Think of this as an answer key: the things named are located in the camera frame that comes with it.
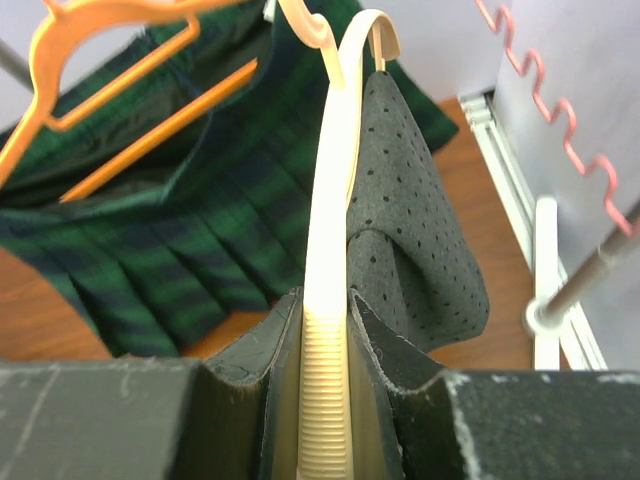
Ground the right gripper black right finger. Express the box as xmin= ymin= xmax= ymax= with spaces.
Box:
xmin=350 ymin=291 xmax=639 ymax=479

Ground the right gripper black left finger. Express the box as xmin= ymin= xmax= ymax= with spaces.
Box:
xmin=1 ymin=289 xmax=302 ymax=479

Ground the cream plastic hanger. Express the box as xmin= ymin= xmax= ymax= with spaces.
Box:
xmin=280 ymin=1 xmax=400 ymax=479

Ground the grey dotted skirt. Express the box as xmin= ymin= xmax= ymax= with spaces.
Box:
xmin=347 ymin=72 xmax=490 ymax=353

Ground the pink wavy hanger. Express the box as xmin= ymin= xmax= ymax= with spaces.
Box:
xmin=474 ymin=0 xmax=639 ymax=237

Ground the green plaid pleated skirt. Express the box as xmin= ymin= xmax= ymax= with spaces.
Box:
xmin=0 ymin=0 xmax=460 ymax=358

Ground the orange plastic hanger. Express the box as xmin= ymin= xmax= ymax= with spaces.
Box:
xmin=1 ymin=0 xmax=258 ymax=203

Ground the white clothes rack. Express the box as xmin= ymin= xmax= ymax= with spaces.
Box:
xmin=458 ymin=93 xmax=639 ymax=370

